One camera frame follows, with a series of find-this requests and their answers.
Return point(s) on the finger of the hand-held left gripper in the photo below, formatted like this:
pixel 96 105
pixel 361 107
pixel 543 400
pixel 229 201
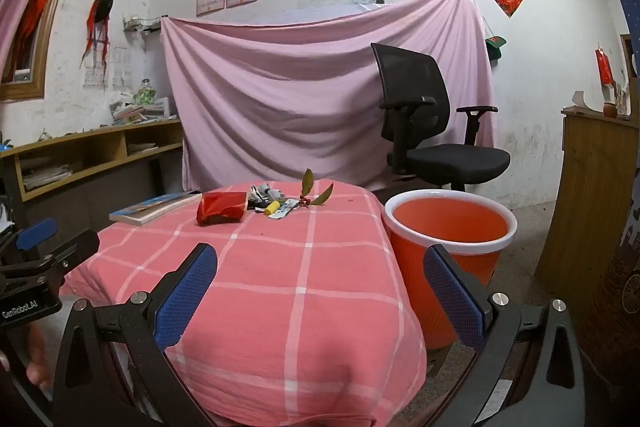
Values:
pixel 37 231
pixel 77 247

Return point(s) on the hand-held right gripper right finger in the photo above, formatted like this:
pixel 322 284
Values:
pixel 452 302

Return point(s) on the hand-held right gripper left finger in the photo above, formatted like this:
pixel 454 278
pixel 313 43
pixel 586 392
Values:
pixel 187 294

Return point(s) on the orange bucket with white rim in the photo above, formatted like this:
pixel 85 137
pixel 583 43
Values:
pixel 450 222

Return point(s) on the red foil packet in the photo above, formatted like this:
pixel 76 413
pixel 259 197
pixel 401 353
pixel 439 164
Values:
pixel 220 207

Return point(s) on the small gold battery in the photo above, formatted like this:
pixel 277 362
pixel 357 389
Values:
pixel 273 208

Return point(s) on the grey wrapper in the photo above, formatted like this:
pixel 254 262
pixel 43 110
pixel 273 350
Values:
pixel 265 194

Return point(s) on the white packet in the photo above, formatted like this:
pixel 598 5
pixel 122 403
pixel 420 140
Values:
pixel 289 208

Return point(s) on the leafy twig with red berries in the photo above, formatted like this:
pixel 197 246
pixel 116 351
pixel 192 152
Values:
pixel 308 181

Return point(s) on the person's left hand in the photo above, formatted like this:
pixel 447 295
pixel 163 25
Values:
pixel 37 357

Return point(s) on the pile of papers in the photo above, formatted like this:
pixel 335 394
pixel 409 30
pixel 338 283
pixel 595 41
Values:
pixel 45 177
pixel 142 148

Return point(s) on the blue picture book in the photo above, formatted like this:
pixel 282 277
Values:
pixel 150 207

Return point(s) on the blue plastic item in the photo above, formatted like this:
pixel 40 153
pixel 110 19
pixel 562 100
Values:
pixel 5 148

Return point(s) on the wooden desk shelf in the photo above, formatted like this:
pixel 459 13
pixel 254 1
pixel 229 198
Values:
pixel 70 144

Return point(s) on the pink checked cloth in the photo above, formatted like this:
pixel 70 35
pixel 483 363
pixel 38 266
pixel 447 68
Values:
pixel 300 267

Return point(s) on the black office chair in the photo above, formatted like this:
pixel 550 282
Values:
pixel 450 159

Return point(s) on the stack of books and papers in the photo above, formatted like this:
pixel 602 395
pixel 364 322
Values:
pixel 135 113

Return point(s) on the glass jar with green contents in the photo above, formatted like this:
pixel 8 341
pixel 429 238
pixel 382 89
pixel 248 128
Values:
pixel 145 94

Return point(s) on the wooden cabinet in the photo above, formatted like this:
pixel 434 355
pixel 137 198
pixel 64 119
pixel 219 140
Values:
pixel 590 207

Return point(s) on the red scarf with black hat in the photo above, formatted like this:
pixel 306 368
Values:
pixel 95 22

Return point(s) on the red cloth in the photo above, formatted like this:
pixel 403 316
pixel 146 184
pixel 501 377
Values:
pixel 40 2

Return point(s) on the pink hanging sheet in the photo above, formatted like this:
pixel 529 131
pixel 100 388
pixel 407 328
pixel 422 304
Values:
pixel 275 82

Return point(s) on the white curved paper piece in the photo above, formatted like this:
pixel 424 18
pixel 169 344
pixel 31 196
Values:
pixel 580 99

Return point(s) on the small brown clay pot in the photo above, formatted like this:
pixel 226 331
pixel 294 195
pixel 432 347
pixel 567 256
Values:
pixel 610 110

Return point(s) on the green cap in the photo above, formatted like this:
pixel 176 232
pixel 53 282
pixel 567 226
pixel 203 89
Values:
pixel 495 44

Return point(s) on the red hanging ornament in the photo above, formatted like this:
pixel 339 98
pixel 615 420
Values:
pixel 604 67

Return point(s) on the wooden window frame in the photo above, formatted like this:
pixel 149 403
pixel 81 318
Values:
pixel 22 91

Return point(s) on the paper wall chart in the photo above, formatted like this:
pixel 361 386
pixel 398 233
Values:
pixel 121 69
pixel 95 74

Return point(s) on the metal wall rack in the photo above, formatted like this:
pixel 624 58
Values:
pixel 140 24

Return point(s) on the wooden picture frame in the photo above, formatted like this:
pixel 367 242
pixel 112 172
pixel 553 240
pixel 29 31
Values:
pixel 627 57

